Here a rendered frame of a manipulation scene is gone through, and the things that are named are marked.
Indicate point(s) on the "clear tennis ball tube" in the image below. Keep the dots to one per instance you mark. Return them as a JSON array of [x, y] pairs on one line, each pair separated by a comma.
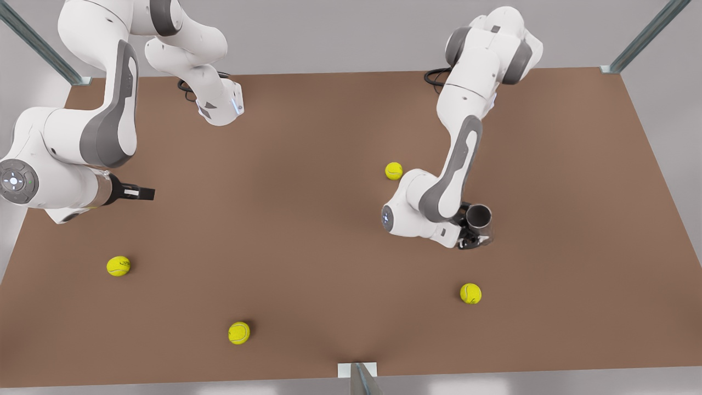
[[480, 217]]

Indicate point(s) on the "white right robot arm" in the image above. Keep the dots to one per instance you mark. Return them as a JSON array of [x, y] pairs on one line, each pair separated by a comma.
[[104, 109]]

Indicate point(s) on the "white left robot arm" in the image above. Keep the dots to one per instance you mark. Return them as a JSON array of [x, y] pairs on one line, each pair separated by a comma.
[[471, 82]]

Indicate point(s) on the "yellow tennis ball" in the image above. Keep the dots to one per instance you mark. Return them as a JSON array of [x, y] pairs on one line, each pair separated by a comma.
[[470, 293], [393, 170], [239, 333], [118, 266]]

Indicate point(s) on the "silver frame post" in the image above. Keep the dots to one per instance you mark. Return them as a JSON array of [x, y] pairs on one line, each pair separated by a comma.
[[41, 44], [647, 35], [362, 378]]

